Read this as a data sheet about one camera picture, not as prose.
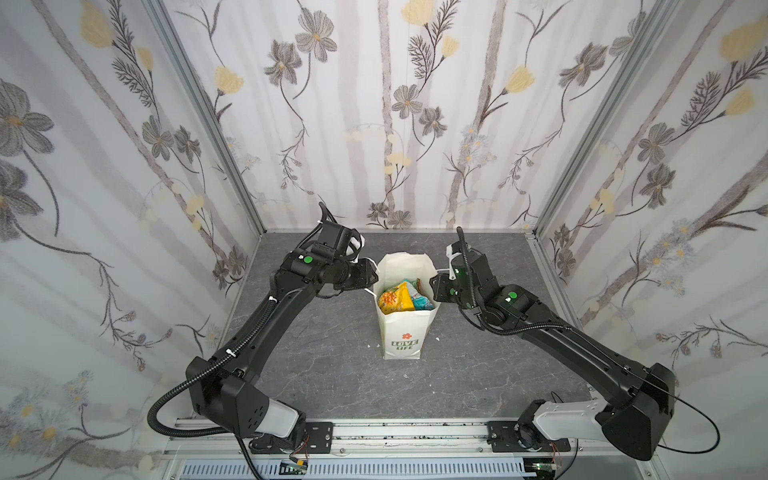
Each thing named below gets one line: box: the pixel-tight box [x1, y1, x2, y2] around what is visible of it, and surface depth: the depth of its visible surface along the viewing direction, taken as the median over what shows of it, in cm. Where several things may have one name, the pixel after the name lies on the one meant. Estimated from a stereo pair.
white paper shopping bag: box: [372, 252, 441, 360], surface depth 80 cm
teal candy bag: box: [408, 282, 435, 311], surface depth 83 cm
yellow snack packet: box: [378, 282, 415, 315], surface depth 80 cm
